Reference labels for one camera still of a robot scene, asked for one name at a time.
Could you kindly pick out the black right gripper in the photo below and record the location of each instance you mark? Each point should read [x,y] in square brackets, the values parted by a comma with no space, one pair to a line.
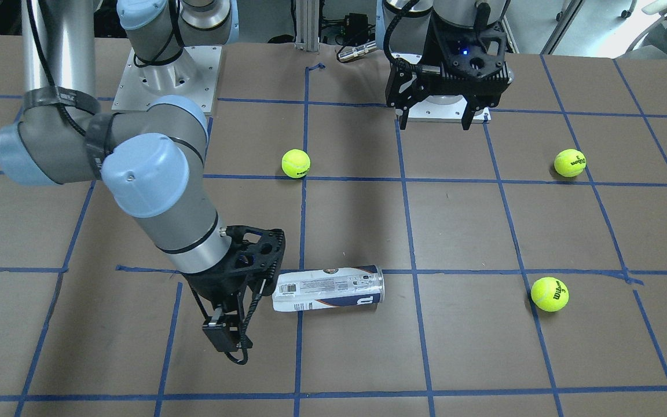
[216,293]

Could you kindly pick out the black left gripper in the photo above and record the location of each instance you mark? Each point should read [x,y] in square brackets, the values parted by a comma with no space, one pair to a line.
[439,53]

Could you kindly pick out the clear tennis ball can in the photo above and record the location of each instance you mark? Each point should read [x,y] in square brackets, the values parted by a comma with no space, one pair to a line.
[329,288]

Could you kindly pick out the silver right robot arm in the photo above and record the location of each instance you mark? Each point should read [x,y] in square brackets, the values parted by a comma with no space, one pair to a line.
[152,163]

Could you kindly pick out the far Wilson tennis ball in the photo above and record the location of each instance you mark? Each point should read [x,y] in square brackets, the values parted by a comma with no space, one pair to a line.
[569,163]

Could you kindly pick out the wilson tennis ball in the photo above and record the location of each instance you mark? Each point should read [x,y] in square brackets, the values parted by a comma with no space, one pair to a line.
[569,163]
[549,294]

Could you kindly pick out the centre tennis ball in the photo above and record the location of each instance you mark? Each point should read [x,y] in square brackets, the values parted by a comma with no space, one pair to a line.
[295,163]

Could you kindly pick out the front Wilson tennis ball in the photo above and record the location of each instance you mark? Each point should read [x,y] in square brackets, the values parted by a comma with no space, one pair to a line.
[549,294]

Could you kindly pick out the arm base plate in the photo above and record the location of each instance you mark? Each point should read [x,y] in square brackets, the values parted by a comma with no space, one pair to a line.
[439,109]
[194,75]

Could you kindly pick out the silver cable connector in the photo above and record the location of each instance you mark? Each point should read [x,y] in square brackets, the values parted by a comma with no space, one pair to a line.
[347,54]

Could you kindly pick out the aluminium frame post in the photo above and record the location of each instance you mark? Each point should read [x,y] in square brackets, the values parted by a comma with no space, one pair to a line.
[307,25]

